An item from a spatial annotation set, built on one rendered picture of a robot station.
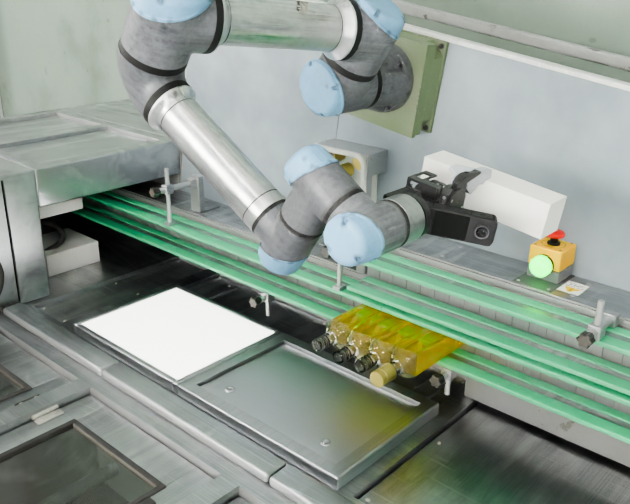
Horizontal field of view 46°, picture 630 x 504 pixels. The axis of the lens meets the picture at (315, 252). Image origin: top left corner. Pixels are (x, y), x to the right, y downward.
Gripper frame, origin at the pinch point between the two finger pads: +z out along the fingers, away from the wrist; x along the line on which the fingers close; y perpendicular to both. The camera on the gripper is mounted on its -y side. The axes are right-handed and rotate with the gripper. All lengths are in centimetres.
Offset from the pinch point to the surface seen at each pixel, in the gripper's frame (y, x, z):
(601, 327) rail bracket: -21.6, 20.7, 12.6
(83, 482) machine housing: 42, 64, -52
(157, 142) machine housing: 125, 35, 27
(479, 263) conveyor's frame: 9.8, 26.1, 25.5
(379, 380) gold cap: 9.0, 41.2, -7.2
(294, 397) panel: 29, 57, -8
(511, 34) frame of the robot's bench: 47, -10, 89
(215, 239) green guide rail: 82, 48, 15
